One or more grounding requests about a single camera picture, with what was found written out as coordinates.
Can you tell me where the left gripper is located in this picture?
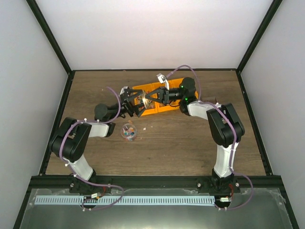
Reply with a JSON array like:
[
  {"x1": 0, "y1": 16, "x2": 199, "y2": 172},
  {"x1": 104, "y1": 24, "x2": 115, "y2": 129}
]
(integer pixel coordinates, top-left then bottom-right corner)
[{"x1": 108, "y1": 89, "x2": 150, "y2": 120}]

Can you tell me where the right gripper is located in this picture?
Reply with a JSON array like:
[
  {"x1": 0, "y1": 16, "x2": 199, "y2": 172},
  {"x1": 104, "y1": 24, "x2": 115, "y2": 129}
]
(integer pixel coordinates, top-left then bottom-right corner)
[{"x1": 146, "y1": 86, "x2": 185, "y2": 104}]

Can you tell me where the orange bin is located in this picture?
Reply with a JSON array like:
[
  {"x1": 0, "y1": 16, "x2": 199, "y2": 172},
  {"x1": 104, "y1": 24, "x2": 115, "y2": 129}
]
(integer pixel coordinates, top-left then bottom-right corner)
[
  {"x1": 152, "y1": 83, "x2": 172, "y2": 113},
  {"x1": 169, "y1": 77, "x2": 198, "y2": 100},
  {"x1": 133, "y1": 89, "x2": 157, "y2": 116}
]

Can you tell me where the clear plastic jar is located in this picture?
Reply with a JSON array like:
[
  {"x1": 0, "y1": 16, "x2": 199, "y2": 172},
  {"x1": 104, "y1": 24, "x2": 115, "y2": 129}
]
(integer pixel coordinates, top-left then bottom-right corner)
[{"x1": 121, "y1": 123, "x2": 137, "y2": 141}]

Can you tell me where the brown plastic scoop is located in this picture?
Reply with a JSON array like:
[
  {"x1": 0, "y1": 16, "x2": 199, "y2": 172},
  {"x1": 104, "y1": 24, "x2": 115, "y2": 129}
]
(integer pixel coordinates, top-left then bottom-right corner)
[{"x1": 201, "y1": 96, "x2": 217, "y2": 104}]

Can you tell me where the gold jar lid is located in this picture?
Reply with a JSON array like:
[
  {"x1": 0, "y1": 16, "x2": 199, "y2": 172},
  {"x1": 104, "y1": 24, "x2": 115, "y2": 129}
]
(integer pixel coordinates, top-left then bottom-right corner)
[{"x1": 140, "y1": 91, "x2": 150, "y2": 109}]

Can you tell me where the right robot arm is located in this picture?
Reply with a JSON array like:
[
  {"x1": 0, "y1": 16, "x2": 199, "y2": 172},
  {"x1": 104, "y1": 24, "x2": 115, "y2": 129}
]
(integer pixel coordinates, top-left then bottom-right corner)
[{"x1": 145, "y1": 77, "x2": 245, "y2": 192}]

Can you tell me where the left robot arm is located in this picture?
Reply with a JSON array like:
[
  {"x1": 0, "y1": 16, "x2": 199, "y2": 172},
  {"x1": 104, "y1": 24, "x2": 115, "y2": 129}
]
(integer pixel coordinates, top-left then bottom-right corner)
[{"x1": 49, "y1": 86, "x2": 149, "y2": 193}]

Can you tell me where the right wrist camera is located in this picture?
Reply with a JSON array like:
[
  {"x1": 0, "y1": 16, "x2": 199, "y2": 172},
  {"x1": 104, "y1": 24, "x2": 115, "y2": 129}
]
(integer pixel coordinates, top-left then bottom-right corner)
[{"x1": 156, "y1": 73, "x2": 170, "y2": 90}]

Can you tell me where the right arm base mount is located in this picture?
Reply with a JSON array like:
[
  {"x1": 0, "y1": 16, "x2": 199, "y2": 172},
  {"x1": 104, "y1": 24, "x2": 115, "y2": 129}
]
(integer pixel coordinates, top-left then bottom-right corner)
[{"x1": 196, "y1": 172, "x2": 240, "y2": 195}]

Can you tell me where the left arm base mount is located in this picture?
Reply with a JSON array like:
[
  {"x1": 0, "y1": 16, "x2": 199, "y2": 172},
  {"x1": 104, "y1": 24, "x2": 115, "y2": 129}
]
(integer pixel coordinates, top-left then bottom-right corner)
[{"x1": 70, "y1": 178, "x2": 111, "y2": 195}]

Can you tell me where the black aluminium frame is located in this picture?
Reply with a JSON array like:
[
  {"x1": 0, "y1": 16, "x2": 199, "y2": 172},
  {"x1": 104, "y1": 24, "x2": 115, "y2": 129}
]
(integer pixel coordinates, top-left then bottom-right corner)
[{"x1": 14, "y1": 0, "x2": 299, "y2": 229}]

